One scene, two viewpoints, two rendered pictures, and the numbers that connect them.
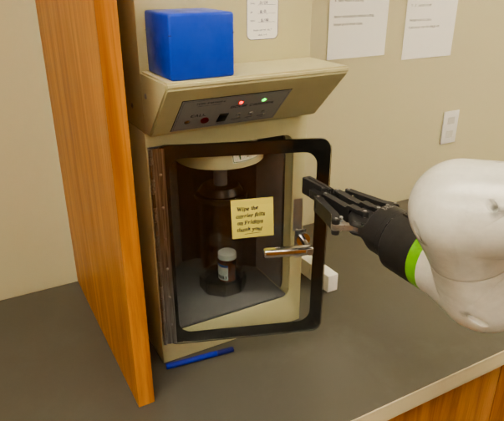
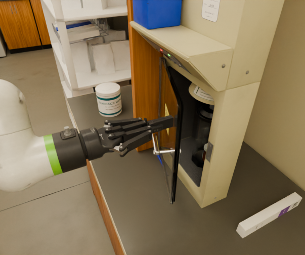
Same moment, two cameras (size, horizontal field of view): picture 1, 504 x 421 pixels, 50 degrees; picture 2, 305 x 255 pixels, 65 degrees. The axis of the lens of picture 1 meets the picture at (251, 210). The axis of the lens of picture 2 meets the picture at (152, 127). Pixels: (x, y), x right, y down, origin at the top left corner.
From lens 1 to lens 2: 1.06 m
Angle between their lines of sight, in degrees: 78
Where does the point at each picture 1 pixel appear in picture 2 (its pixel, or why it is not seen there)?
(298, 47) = (228, 36)
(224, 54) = (144, 15)
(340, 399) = (128, 219)
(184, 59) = (135, 11)
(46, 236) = not seen: hidden behind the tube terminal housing
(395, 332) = not seen: outside the picture
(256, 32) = (206, 13)
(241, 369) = (155, 179)
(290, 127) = (214, 93)
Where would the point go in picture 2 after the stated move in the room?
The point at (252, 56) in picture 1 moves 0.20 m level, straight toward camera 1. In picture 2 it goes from (202, 30) to (121, 29)
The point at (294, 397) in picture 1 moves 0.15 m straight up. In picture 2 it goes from (133, 199) to (131, 170)
